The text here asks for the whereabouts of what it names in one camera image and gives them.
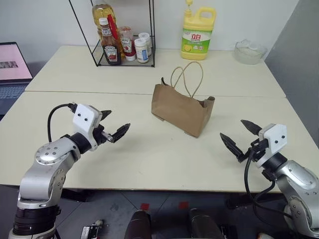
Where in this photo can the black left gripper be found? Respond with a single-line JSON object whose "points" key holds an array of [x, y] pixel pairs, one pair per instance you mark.
{"points": [[99, 135]]}

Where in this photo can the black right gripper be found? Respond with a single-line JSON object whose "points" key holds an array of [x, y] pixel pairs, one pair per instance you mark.
{"points": [[259, 149]]}

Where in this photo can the brown paper bag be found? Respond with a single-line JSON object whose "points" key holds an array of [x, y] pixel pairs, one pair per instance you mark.
{"points": [[179, 112]]}

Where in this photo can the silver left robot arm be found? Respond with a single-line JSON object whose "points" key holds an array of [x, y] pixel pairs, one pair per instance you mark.
{"points": [[45, 171]]}

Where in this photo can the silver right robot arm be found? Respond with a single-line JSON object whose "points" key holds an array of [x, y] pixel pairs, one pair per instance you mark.
{"points": [[296, 181]]}

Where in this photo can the brown ketchup bottle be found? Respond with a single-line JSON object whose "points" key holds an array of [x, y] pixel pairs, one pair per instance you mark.
{"points": [[111, 52]]}

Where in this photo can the white seasoning jar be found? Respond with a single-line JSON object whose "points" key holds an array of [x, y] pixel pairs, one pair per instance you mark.
{"points": [[141, 52], [145, 36]]}

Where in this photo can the small red sauce bottle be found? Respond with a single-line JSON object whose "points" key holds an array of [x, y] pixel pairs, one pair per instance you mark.
{"points": [[127, 46]]}

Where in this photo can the clear glass bowl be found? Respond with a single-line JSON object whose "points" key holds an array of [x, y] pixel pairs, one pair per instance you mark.
{"points": [[250, 53]]}

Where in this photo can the red floor tape square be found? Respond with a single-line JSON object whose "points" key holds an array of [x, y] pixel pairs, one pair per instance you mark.
{"points": [[145, 206], [183, 205]]}

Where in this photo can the dark rounded shape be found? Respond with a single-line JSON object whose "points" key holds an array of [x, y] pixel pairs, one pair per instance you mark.
{"points": [[139, 224], [203, 224]]}

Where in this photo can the yellow detergent bottle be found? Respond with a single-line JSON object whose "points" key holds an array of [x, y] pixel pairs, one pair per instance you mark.
{"points": [[197, 42]]}

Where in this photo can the black box on floor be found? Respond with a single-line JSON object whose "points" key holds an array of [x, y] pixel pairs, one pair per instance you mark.
{"points": [[88, 231]]}

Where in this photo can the cooking oil bottle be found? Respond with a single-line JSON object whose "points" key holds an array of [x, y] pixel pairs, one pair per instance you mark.
{"points": [[103, 10]]}

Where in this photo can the open laptop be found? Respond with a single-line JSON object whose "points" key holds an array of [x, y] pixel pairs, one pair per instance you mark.
{"points": [[12, 67]]}

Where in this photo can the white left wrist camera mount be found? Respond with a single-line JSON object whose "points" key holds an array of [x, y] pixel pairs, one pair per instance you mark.
{"points": [[83, 117]]}

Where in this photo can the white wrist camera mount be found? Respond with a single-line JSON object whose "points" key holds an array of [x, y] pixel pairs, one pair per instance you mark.
{"points": [[276, 139], [83, 117]]}

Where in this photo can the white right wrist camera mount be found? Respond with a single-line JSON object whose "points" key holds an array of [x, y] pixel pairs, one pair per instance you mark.
{"points": [[276, 139]]}

